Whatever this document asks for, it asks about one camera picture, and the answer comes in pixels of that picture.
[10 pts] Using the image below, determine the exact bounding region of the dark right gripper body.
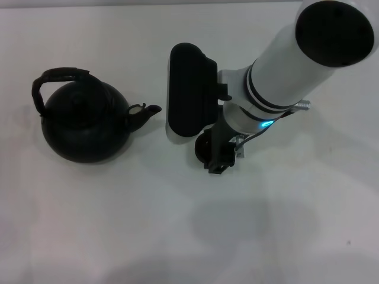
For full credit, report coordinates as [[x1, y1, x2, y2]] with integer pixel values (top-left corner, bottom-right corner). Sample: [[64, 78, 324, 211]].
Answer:
[[203, 108, 238, 167]]

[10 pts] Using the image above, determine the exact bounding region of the small dark round teacup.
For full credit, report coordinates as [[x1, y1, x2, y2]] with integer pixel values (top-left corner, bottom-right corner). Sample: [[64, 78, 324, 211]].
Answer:
[[194, 133, 217, 165]]

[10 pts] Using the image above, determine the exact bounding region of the black round teapot with handle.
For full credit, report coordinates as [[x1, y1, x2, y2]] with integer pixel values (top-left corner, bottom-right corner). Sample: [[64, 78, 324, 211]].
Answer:
[[31, 67, 163, 164]]

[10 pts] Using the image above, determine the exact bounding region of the silver metal plug connector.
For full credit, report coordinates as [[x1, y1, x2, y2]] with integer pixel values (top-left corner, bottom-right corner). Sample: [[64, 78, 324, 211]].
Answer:
[[228, 134, 247, 159]]

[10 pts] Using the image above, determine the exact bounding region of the thin dark right arm cable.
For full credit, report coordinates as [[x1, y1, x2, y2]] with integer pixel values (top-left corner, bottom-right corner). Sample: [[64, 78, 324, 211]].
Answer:
[[236, 109, 300, 150]]

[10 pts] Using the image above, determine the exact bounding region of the black right wrist camera housing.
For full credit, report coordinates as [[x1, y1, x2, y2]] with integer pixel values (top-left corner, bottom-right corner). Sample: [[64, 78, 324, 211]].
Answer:
[[165, 42, 232, 146]]

